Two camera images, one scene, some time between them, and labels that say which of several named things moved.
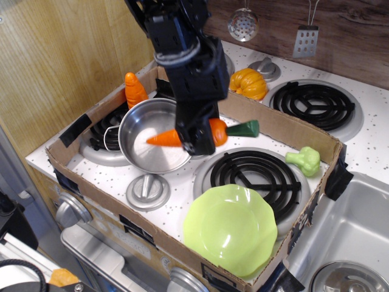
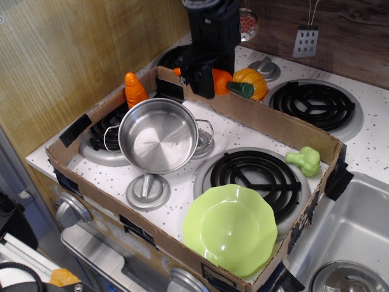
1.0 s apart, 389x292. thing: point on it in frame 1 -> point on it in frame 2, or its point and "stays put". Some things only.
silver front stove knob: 148,193 stays put
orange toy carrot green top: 220,129 -> 223,83
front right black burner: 282,181 stays put
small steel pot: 142,121 stays put
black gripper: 197,78 -> 214,31
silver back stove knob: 270,70 stays put
